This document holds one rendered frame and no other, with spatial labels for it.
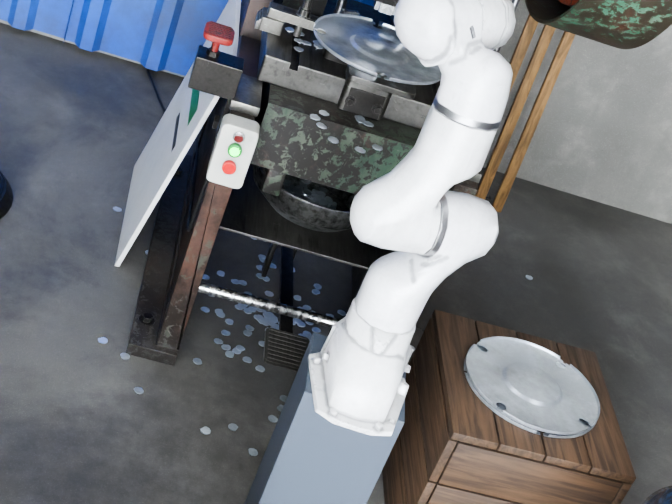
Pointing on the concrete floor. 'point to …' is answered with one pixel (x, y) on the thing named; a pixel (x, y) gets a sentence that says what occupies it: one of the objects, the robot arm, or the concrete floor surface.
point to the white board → (170, 143)
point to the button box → (223, 155)
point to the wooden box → (495, 434)
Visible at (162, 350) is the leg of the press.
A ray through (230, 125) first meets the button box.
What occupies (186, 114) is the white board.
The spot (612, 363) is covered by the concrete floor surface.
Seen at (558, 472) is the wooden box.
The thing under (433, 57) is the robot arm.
